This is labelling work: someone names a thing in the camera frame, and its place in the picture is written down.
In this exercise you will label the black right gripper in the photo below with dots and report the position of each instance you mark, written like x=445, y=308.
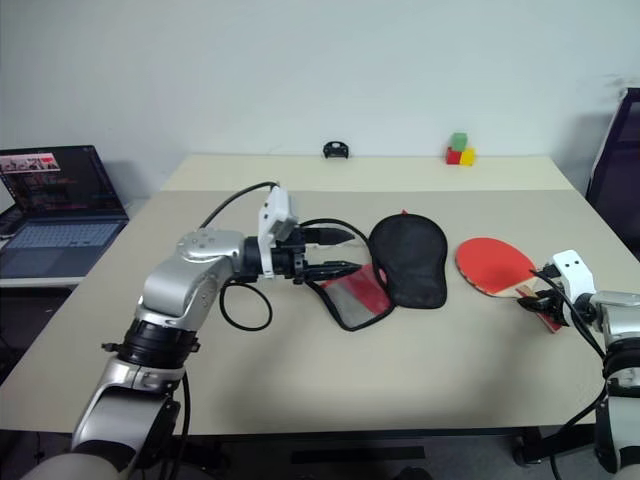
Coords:
x=556, y=300

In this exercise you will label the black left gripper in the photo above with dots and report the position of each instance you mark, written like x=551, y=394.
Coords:
x=290, y=252

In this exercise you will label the red table tennis paddle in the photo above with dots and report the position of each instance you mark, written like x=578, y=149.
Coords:
x=492, y=265

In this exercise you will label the black mesh paddle case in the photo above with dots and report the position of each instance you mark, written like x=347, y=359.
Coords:
x=415, y=265

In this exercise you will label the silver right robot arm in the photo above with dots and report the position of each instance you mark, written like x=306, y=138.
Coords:
x=620, y=320

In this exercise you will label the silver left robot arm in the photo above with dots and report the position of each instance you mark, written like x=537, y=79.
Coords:
x=170, y=285

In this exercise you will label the small black clip object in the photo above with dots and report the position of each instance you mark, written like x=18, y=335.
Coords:
x=336, y=150

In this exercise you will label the black office chair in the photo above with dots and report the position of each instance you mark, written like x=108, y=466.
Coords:
x=617, y=175

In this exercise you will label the yellow cube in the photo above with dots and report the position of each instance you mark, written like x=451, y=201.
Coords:
x=468, y=157

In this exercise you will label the red cube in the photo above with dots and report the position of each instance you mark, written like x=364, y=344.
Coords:
x=454, y=156

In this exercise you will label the black table leg caster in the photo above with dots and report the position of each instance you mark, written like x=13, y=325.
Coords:
x=532, y=447

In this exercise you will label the green cube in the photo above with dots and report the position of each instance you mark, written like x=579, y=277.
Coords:
x=460, y=141

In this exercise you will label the open blue laptop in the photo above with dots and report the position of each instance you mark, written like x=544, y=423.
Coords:
x=60, y=235

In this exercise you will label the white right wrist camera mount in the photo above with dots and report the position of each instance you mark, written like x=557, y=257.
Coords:
x=575, y=272

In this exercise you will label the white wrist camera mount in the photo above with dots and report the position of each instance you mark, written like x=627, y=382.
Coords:
x=274, y=212
x=575, y=272

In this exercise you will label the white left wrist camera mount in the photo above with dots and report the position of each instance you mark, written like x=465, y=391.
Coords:
x=274, y=212

